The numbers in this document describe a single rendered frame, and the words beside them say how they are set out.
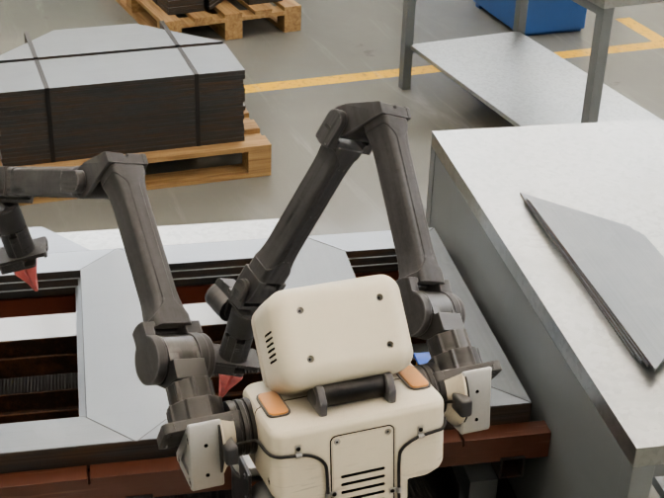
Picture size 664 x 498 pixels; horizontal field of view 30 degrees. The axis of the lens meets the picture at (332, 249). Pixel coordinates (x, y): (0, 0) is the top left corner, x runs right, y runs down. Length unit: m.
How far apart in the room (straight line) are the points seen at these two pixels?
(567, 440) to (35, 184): 1.11
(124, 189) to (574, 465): 1.00
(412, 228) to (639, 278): 0.66
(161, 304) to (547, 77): 4.14
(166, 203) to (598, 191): 2.52
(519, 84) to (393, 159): 3.71
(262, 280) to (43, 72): 2.99
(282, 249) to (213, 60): 3.02
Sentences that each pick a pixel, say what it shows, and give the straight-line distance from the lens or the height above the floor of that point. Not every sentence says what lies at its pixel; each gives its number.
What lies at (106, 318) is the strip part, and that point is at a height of 0.87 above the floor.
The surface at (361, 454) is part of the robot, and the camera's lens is 1.85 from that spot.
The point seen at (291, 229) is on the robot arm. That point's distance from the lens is 2.27.
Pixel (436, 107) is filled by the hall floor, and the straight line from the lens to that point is 6.07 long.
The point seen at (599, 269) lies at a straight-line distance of 2.58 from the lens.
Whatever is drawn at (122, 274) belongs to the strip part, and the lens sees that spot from 2.89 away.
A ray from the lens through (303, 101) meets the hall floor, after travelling 6.07.
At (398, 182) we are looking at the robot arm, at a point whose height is 1.41.
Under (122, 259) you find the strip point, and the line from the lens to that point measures 2.95.
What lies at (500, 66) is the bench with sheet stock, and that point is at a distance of 5.99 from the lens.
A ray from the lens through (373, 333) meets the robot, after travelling 1.82.
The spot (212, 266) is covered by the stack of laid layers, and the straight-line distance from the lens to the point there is 2.93.
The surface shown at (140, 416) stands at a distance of 2.43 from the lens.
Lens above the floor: 2.33
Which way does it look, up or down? 29 degrees down
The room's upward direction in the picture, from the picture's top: 2 degrees clockwise
